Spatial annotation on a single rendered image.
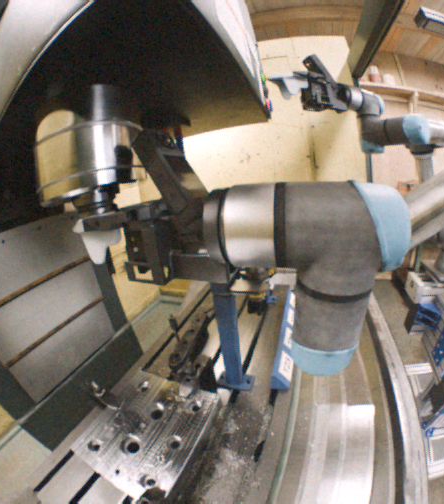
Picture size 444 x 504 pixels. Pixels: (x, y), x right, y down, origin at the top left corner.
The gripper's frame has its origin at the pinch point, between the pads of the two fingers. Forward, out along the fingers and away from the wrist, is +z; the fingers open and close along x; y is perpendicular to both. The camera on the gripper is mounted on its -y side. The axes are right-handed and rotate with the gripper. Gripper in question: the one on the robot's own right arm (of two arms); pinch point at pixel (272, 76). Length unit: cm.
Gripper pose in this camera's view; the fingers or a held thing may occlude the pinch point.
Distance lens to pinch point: 54.5
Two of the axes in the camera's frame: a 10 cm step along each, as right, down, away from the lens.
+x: -1.7, -2.9, 9.4
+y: 1.2, 9.4, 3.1
